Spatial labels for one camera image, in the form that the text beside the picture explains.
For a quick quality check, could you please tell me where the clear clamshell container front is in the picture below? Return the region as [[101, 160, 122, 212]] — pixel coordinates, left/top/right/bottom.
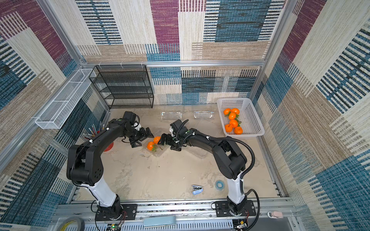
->
[[143, 136, 169, 157]]

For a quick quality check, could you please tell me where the white plastic perforated basket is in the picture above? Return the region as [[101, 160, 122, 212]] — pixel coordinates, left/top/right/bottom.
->
[[217, 97, 265, 138]]

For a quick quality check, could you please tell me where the red pencil cup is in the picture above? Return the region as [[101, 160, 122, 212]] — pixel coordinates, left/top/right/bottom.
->
[[82, 123, 115, 153]]

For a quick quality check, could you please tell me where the blue tape roll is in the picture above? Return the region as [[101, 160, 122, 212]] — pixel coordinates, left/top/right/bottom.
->
[[215, 180, 225, 191]]

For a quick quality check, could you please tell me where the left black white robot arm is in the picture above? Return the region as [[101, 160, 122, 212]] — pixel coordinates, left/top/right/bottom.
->
[[66, 111, 154, 220]]

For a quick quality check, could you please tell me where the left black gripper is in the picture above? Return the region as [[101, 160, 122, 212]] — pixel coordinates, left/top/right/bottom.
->
[[126, 127, 156, 148]]

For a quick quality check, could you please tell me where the grey tape roll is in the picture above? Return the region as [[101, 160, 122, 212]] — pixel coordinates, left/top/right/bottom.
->
[[57, 217, 85, 231]]

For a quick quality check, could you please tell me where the white wire mesh tray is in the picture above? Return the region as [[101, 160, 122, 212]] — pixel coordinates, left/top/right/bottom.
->
[[35, 68, 93, 130]]

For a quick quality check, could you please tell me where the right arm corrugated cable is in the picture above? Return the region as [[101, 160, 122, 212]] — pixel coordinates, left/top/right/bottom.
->
[[208, 136, 261, 231]]

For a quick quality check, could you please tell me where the clear clamshell container back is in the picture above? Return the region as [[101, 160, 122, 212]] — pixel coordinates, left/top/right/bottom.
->
[[193, 110, 214, 119]]

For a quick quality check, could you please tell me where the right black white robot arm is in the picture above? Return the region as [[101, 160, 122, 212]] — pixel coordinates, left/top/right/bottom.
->
[[158, 119, 255, 216]]

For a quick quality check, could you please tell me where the orange pair with leaves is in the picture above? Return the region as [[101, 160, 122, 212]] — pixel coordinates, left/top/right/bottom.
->
[[223, 108, 240, 116]]

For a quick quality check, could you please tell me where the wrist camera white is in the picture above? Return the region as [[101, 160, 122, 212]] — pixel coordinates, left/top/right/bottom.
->
[[133, 122, 142, 131], [169, 127, 175, 137]]

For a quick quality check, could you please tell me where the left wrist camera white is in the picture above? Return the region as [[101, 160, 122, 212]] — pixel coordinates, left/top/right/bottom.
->
[[133, 122, 142, 131]]

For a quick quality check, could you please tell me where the clear clamshell container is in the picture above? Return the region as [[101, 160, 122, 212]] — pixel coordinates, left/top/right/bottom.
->
[[183, 144, 212, 159], [193, 110, 214, 119], [143, 136, 169, 157], [161, 111, 183, 120]]

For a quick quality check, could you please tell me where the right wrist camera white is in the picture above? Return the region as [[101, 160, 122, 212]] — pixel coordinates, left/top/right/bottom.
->
[[169, 127, 175, 137]]

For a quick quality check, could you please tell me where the blue stapler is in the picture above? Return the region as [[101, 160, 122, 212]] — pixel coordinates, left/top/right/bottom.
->
[[192, 185, 203, 195]]

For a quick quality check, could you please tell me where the black wire shelf rack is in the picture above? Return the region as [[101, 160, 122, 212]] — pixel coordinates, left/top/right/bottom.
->
[[89, 64, 154, 109]]

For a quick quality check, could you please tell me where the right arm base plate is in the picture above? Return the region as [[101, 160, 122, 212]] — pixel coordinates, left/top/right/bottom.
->
[[212, 200, 257, 217]]

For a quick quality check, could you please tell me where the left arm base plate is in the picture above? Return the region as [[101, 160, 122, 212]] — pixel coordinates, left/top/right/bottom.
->
[[95, 204, 138, 221]]

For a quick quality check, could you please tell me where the pink white small device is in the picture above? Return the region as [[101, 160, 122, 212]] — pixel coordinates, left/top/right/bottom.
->
[[267, 211, 284, 219]]

